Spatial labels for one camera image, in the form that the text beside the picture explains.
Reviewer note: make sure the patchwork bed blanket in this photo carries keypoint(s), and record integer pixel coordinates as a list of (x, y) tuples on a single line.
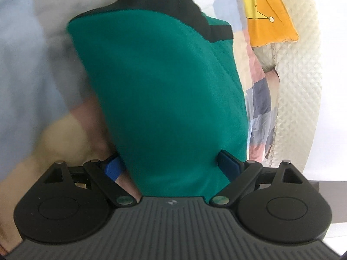
[(27, 46)]

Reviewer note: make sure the green hoodie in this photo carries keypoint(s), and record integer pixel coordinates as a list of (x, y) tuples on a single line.
[(162, 92)]

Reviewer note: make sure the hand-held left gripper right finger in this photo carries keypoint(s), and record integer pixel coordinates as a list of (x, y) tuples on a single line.
[(229, 165)]

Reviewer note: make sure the cream quilted headboard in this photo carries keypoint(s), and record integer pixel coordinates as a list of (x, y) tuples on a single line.
[(298, 92)]

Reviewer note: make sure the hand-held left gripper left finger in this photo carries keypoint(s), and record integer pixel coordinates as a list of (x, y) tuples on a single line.
[(113, 168)]

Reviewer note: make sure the yellow crown pillow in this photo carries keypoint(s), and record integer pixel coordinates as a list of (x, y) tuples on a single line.
[(265, 8)]

